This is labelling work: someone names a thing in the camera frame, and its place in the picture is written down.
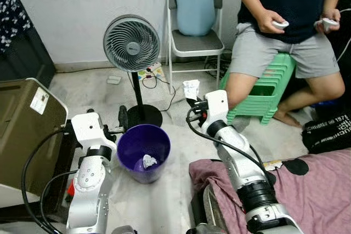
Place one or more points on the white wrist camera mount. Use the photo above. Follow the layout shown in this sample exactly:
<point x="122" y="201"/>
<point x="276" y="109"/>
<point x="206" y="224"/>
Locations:
<point x="88" y="130"/>
<point x="217" y="105"/>

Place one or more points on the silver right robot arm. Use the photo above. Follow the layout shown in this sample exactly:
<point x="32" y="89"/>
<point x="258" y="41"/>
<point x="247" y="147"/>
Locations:
<point x="241" y="163"/>

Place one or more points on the purple waste bin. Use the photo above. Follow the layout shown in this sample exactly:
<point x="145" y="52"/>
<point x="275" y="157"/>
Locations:
<point x="129" y="146"/>

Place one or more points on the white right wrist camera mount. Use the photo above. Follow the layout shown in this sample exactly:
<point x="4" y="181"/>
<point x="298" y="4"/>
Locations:
<point x="217" y="105"/>

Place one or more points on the grey left robot leg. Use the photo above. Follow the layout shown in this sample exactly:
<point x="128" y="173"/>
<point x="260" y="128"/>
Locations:
<point x="123" y="229"/>

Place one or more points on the grey right robot leg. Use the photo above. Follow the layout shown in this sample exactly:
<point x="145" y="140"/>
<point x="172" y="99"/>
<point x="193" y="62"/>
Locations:
<point x="205" y="229"/>

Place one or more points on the white handheld controller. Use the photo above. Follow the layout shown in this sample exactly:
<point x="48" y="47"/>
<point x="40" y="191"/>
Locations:
<point x="323" y="24"/>
<point x="281" y="24"/>

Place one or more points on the olive brown storage box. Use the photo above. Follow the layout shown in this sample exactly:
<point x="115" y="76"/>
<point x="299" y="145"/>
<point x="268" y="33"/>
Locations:
<point x="27" y="135"/>

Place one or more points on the white power strip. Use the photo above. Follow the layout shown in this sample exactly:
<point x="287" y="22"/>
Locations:
<point x="151" y="71"/>

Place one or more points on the grey pedestal fan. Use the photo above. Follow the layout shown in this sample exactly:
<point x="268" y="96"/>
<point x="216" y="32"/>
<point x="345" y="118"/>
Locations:
<point x="131" y="45"/>

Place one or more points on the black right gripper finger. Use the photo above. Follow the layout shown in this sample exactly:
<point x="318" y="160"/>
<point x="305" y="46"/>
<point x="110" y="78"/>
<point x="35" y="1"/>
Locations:
<point x="192" y="106"/>

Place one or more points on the small white box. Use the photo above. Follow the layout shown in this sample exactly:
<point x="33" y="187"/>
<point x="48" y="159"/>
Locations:
<point x="114" y="79"/>

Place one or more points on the red orange snack wrapper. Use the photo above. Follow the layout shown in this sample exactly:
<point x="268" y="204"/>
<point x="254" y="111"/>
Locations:
<point x="69" y="189"/>

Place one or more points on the grey folding chair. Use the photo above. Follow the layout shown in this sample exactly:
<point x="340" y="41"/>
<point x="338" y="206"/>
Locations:
<point x="194" y="42"/>

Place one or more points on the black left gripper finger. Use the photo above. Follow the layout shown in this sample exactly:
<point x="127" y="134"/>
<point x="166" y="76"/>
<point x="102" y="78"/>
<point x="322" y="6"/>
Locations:
<point x="123" y="118"/>
<point x="89" y="112"/>

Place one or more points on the black bag white lettering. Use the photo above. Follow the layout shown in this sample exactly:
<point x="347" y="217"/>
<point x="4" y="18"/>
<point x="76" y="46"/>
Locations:
<point x="326" y="135"/>

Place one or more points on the grey robot leg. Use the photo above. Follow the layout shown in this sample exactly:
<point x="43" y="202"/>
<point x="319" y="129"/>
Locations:
<point x="123" y="229"/>
<point x="205" y="229"/>

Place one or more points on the light blue cushion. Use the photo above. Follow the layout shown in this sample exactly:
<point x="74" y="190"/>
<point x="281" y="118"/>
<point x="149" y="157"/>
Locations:
<point x="193" y="4"/>

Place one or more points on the black floral cloth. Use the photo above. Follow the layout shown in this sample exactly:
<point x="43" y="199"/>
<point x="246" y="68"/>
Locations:
<point x="11" y="15"/>

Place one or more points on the person's right hand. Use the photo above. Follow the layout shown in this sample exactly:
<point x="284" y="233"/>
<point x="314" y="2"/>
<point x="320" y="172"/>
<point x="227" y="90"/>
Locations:
<point x="267" y="21"/>

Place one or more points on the dark cabinet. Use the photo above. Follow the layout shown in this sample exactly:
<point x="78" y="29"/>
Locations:
<point x="22" y="64"/>

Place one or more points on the blue plastic item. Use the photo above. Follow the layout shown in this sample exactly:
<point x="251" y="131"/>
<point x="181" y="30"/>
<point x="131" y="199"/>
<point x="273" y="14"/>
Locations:
<point x="327" y="104"/>

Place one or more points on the person's left forearm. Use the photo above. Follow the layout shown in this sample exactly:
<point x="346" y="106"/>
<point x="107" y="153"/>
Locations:
<point x="333" y="1"/>

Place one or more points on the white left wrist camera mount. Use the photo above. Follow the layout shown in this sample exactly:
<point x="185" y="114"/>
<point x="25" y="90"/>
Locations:
<point x="88" y="130"/>

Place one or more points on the pink cartoon print blanket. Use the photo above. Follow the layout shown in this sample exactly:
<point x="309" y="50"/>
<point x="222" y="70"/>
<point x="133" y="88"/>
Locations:
<point x="307" y="195"/>

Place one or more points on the person's right forearm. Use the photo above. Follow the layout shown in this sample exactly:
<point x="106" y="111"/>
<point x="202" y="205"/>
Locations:
<point x="252" y="4"/>

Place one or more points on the person's left hand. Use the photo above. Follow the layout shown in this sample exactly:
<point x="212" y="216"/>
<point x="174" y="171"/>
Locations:
<point x="333" y="13"/>

